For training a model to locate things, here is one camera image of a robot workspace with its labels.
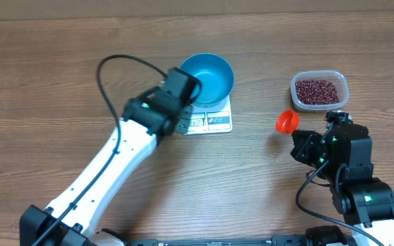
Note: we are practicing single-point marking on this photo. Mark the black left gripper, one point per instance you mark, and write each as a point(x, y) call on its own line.
point(188, 114)

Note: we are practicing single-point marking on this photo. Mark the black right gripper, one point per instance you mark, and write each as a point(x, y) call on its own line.
point(306, 144)

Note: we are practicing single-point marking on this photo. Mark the red plastic measuring scoop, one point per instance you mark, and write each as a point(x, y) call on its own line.
point(287, 122)

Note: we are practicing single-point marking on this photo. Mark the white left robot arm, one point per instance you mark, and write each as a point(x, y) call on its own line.
point(72, 217)

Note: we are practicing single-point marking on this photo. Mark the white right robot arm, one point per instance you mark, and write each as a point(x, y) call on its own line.
point(342, 157)

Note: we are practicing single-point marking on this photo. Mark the white digital kitchen scale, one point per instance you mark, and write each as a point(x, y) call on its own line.
point(210, 120)

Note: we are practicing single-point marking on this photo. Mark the teal blue bowl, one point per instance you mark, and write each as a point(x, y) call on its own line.
point(215, 74)

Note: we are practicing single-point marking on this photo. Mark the red beans in container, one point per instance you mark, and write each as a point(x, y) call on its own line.
point(316, 92)

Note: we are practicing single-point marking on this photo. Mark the clear plastic bean container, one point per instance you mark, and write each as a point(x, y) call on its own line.
point(332, 76)

